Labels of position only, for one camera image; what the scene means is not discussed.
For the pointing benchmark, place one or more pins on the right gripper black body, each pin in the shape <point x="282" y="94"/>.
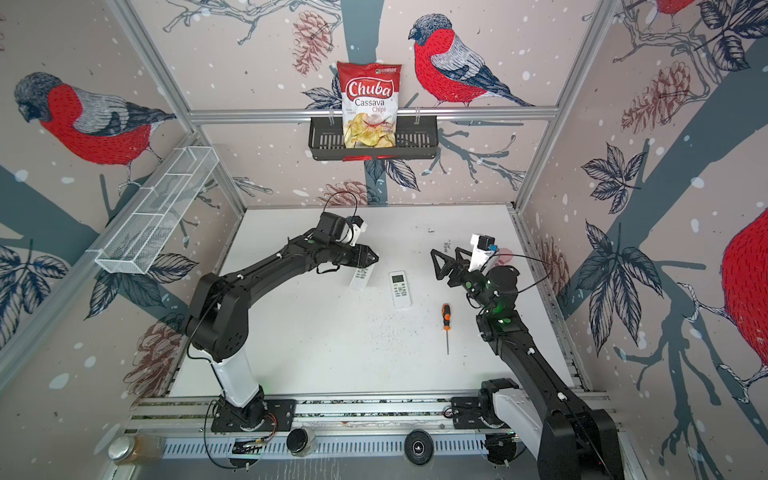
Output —
<point x="477" y="284"/>

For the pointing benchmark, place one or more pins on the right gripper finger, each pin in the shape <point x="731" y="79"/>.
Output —
<point x="446" y="267"/>
<point x="462" y="255"/>

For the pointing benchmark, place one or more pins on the glass jar with lid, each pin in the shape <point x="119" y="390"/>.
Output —
<point x="136" y="449"/>

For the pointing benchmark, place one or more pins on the orange black screwdriver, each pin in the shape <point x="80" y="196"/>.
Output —
<point x="446" y="323"/>

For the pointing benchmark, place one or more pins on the pink handled brush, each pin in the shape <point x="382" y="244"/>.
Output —
<point x="504" y="257"/>

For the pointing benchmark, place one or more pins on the white wire mesh shelf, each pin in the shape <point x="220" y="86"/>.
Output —
<point x="141" y="238"/>

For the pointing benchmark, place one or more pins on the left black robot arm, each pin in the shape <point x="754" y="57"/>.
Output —
<point x="218" y="321"/>

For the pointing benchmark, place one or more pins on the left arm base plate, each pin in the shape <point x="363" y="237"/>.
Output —
<point x="260" y="415"/>

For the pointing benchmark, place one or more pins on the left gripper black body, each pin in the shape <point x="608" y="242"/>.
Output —
<point x="344" y="254"/>

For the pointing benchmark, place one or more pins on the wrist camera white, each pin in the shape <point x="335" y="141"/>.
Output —
<point x="484" y="248"/>
<point x="353" y="228"/>

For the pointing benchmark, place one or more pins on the Chuba cassava chips bag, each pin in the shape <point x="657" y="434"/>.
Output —
<point x="369" y="104"/>

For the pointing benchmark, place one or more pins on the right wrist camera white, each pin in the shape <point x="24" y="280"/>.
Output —
<point x="484" y="248"/>

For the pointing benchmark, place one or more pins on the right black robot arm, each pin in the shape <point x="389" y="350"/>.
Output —
<point x="567" y="438"/>

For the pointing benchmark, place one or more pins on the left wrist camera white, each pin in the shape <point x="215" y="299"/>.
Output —
<point x="353" y="228"/>

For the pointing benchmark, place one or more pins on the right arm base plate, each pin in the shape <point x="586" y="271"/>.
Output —
<point x="467" y="413"/>

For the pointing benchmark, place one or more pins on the aluminium front rail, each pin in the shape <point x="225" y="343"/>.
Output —
<point x="345" y="427"/>

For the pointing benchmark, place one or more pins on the black wall basket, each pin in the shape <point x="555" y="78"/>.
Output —
<point x="409" y="138"/>

